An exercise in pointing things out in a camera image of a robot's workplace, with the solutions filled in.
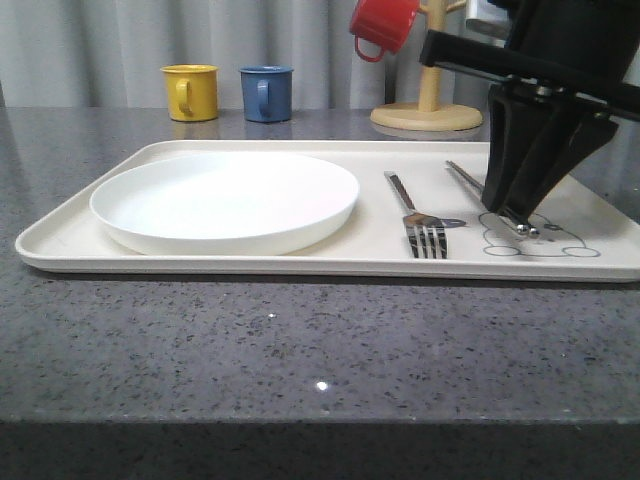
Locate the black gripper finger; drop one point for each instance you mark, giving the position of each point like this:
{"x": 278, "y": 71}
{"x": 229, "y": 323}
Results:
{"x": 566, "y": 139}
{"x": 523, "y": 147}

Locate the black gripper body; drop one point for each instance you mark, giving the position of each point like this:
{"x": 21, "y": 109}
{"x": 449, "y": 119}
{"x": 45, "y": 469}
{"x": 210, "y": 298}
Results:
{"x": 577, "y": 47}

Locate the stainless steel fork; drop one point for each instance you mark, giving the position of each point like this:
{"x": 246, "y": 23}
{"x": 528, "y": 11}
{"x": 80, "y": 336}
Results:
{"x": 425, "y": 233}

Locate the white round plate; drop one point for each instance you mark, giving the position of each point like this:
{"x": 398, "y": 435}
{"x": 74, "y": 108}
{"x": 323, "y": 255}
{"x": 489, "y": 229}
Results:
{"x": 226, "y": 203}

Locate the wooden mug tree stand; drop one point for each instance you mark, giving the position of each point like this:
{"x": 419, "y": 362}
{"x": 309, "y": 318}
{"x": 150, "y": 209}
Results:
{"x": 428, "y": 113}

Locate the cream rabbit print tray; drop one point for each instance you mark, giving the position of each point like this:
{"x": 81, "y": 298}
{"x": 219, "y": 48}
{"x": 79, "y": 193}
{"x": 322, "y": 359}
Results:
{"x": 581, "y": 236}

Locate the red enamel mug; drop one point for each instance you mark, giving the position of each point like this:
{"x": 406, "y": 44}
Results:
{"x": 385, "y": 23}

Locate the blue enamel mug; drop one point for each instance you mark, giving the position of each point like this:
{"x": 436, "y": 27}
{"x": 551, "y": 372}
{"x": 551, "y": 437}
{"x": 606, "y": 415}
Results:
{"x": 267, "y": 93}

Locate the yellow enamel mug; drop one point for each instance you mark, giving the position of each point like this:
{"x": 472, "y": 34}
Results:
{"x": 191, "y": 92}

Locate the grey curtain backdrop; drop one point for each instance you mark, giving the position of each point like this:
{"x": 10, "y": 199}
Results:
{"x": 111, "y": 53}

